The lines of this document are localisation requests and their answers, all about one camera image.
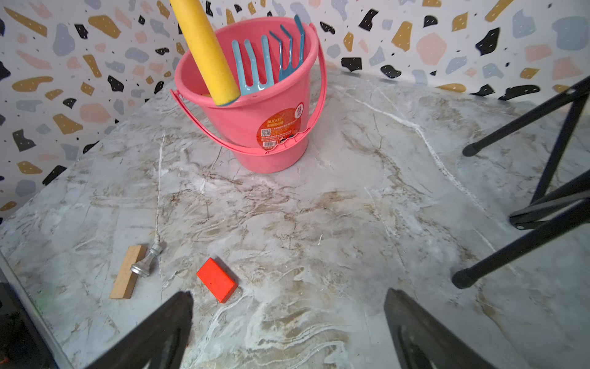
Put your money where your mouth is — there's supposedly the wooden rectangular block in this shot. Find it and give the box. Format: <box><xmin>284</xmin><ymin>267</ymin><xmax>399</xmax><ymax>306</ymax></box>
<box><xmin>109</xmin><ymin>245</ymin><xmax>147</xmax><ymax>299</ymax></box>

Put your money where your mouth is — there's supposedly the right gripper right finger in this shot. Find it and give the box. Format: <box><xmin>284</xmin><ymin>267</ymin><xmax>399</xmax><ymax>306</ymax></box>
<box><xmin>384</xmin><ymin>288</ymin><xmax>493</xmax><ymax>368</ymax></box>

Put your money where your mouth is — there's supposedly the red rectangular block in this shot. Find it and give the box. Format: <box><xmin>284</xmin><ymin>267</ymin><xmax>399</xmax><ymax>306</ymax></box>
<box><xmin>197</xmin><ymin>258</ymin><xmax>238</xmax><ymax>304</ymax></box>

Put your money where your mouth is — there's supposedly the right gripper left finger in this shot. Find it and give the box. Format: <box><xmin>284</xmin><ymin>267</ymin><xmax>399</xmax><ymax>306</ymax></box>
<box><xmin>89</xmin><ymin>292</ymin><xmax>194</xmax><ymax>368</ymax></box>

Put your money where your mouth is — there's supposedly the silver metal chess pawn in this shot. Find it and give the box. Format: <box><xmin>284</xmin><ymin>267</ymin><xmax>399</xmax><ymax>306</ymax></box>
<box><xmin>130</xmin><ymin>242</ymin><xmax>163</xmax><ymax>278</ymax></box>

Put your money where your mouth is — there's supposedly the pink plastic bucket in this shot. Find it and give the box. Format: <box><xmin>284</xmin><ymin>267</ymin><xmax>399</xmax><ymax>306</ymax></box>
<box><xmin>172</xmin><ymin>17</ymin><xmax>327</xmax><ymax>174</ymax></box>

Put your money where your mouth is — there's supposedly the black perforated music stand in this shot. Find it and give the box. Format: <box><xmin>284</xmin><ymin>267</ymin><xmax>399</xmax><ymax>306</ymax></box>
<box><xmin>451</xmin><ymin>75</ymin><xmax>590</xmax><ymax>290</ymax></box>

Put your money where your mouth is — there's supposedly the light blue garden fork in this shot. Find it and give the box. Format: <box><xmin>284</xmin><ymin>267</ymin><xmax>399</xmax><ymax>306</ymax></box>
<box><xmin>231</xmin><ymin>35</ymin><xmax>275</xmax><ymax>96</ymax></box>

